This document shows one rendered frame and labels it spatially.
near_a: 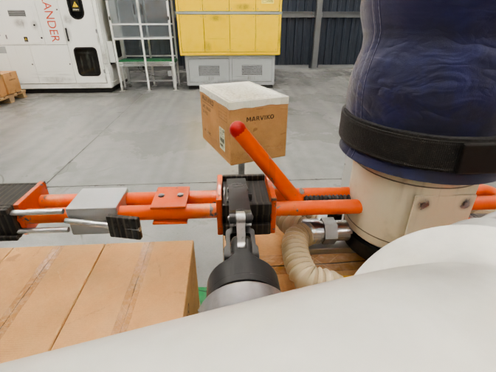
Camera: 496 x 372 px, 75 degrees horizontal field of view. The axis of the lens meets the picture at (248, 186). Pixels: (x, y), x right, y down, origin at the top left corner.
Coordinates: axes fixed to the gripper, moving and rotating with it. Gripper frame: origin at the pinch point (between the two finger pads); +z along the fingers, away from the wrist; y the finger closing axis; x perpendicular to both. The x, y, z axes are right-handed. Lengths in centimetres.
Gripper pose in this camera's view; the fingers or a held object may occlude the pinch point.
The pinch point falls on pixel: (237, 203)
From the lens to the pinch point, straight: 48.9
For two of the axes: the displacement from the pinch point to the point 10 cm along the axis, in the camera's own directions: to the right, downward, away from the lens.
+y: 0.0, 8.9, 4.6
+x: 10.0, -0.3, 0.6
